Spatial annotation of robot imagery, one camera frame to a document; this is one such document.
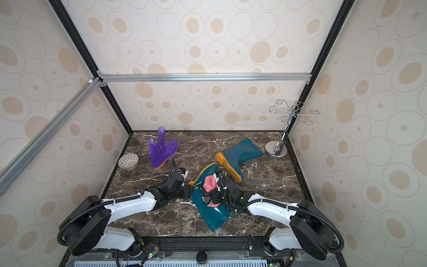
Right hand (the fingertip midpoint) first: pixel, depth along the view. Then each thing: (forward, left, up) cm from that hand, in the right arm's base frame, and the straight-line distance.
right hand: (217, 190), depth 85 cm
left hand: (+2, +12, -2) cm, 12 cm away
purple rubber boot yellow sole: (+19, +32, +8) cm, 37 cm away
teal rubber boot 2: (+23, -8, -2) cm, 25 cm away
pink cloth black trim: (+2, +4, +4) cm, 6 cm away
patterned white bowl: (+18, +56, -2) cm, 58 cm away
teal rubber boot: (-11, +1, -6) cm, 13 cm away
